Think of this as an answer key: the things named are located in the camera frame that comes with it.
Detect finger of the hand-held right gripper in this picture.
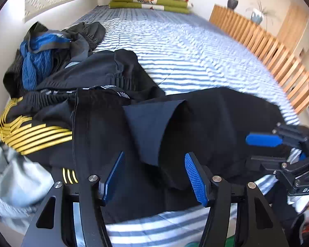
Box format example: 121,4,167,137
245,122,309,148
245,153,309,183

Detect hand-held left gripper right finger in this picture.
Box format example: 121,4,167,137
185,152,290,247

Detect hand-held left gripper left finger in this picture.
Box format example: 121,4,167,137
21,151,125,247

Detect person's patterned clothing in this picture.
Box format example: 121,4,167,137
288,196,309,247

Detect black garment with yellow stripes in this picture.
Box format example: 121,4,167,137
0,87,79,186

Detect light grey garment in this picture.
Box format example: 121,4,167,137
0,120,54,227

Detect blue striped bed quilt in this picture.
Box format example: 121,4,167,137
0,5,300,247

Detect black jacket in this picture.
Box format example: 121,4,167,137
39,49,166,103

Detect wooden door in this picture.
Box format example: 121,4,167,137
276,4,309,54

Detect potted plant in pale pot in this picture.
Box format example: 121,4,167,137
246,1,276,26

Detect blue striped garment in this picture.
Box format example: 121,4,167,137
20,32,71,90

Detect dark grey shorts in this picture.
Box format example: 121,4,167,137
28,22,106,57

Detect wooden slatted rail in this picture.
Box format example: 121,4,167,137
209,4,309,114

